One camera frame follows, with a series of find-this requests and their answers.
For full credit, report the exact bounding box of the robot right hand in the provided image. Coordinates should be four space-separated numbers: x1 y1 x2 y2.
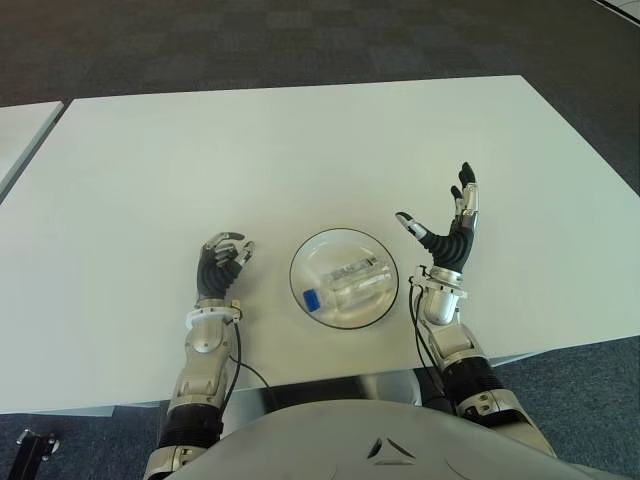
394 161 481 275

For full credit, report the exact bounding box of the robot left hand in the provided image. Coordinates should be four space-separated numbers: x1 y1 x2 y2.
196 231 256 304

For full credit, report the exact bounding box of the clear water bottle blue cap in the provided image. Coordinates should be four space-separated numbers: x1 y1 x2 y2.
302 256 393 317

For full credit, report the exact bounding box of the white plate black rim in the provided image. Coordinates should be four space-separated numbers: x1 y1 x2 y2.
288 228 401 332

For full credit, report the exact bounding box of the white robot stand base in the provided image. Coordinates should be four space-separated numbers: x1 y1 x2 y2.
358 372 425 407

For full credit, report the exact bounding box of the grey robot torso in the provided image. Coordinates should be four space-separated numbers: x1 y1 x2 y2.
169 387 604 480

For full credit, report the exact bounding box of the white side table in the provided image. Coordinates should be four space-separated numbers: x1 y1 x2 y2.
0 101 67 202

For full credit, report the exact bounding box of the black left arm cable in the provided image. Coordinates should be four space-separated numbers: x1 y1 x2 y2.
225 317 277 404

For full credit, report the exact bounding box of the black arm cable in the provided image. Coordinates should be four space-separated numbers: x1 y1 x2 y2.
225 317 277 404
408 276 452 404

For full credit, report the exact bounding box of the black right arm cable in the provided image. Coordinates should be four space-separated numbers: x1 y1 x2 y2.
408 276 452 404

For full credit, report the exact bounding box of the black wheeled frame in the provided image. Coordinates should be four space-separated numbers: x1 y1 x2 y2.
13 427 63 475

